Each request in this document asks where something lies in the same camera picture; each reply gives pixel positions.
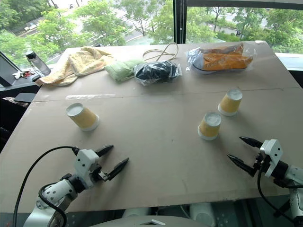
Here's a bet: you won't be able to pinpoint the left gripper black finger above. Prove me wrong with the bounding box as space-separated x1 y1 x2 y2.
107 157 130 182
94 145 114 157

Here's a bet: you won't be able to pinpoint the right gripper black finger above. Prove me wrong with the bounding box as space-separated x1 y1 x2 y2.
239 136 264 149
227 154 256 177

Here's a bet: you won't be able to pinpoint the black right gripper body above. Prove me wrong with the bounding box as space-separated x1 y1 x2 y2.
251 151 272 177

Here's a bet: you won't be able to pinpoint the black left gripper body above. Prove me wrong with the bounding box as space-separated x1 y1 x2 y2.
90 163 111 183

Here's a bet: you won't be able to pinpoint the yellow paper cup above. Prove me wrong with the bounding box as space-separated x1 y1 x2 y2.
197 111 223 141
65 102 100 132
217 88 244 117

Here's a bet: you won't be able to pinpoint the white rounded robot part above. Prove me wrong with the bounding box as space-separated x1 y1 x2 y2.
121 207 150 218
188 202 217 227

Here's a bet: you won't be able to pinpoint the grey robot torso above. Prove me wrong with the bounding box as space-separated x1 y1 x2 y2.
90 213 200 227

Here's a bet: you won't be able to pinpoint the folded light green cloth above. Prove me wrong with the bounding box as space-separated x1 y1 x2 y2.
104 59 145 84

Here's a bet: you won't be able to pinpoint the orange shoes in plastic bag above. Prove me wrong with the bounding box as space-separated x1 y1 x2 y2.
185 42 258 76

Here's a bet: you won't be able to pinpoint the pale yellow towel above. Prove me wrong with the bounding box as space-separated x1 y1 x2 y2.
35 46 115 87

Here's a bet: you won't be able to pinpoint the black items in plastic bag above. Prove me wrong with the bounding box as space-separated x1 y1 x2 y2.
133 60 183 87

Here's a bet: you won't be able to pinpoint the dark flat tablet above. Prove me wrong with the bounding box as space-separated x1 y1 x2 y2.
14 92 37 103

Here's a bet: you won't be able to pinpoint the grey water bottle black cap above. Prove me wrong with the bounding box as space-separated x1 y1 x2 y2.
25 50 52 78

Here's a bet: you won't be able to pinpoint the keys with red tag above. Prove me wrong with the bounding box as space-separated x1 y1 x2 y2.
12 69 36 80

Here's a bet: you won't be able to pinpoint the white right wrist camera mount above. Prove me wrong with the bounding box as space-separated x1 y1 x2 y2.
259 139 284 178

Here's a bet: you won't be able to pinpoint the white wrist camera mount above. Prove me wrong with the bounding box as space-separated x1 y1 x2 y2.
75 149 102 190
259 139 284 178

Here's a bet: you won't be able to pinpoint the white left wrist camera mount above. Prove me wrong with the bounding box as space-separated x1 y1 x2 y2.
75 149 102 190

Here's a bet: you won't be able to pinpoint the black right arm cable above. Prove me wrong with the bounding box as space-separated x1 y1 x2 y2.
257 165 296 223

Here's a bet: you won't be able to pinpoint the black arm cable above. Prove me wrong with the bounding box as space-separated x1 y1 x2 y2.
257 165 296 223
12 146 80 227

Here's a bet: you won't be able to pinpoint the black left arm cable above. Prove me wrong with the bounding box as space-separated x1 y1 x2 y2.
12 146 80 227

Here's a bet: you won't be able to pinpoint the beige cord loop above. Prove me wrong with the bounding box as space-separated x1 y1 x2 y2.
142 42 179 63

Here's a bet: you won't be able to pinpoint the black window frame post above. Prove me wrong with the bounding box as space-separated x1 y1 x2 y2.
173 0 188 44

